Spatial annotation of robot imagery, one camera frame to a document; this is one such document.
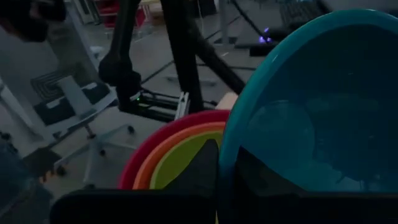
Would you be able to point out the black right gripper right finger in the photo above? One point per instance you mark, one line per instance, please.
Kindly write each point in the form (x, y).
(280, 205)

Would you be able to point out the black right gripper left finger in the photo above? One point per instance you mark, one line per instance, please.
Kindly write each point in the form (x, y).
(174, 205)

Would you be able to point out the green plastic bowl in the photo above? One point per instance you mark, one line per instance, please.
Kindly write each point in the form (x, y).
(177, 161)

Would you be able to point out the orange plastic bowl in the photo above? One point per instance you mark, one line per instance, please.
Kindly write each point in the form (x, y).
(155, 155)

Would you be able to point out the red plastic bowl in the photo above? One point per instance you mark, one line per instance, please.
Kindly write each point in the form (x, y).
(149, 146)

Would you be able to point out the teal blue plastic bowl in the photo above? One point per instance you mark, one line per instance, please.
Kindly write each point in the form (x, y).
(311, 93)

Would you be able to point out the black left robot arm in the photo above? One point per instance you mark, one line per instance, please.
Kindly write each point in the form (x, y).
(122, 71)

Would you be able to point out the grey office chair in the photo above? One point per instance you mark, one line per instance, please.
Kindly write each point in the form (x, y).
(74, 105)

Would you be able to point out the person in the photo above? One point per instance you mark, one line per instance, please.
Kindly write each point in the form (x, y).
(18, 183)

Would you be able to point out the black device with blue light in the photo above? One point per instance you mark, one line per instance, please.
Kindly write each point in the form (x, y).
(264, 40)

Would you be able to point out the black rounded blurred object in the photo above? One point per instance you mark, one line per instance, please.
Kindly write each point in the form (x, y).
(28, 18)

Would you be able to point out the silver metal corner bracket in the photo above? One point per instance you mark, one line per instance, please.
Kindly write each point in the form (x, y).
(183, 105)

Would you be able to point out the black diagonal frame brace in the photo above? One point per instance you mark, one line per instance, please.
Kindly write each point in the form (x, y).
(220, 68)

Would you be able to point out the black frame post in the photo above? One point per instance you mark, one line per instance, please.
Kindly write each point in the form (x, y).
(183, 53)

